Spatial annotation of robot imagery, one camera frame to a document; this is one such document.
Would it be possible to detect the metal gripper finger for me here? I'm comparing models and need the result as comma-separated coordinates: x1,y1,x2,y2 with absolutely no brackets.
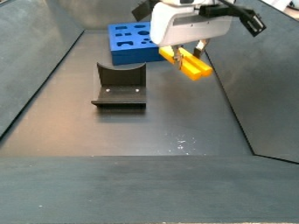
173,45,183,69
193,39,210,59

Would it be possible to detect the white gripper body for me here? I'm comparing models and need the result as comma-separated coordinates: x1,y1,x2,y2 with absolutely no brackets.
150,0,233,47

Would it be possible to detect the yellow double-square peg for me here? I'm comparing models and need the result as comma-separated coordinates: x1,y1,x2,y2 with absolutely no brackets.
159,46,213,81

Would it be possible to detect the blue shape-sorting board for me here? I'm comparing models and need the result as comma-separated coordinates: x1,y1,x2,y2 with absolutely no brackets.
107,22,165,66

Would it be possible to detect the black curved regrasp stand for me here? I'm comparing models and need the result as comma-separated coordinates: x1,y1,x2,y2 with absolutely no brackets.
91,63,146,108

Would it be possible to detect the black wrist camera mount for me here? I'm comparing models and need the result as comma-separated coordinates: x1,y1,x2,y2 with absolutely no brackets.
199,0,267,37

